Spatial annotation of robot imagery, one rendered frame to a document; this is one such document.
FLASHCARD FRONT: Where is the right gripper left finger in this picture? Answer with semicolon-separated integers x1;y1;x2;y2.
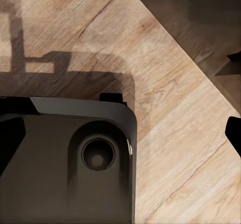
0;117;26;176

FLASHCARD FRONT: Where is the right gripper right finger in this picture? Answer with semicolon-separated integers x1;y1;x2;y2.
225;117;241;157

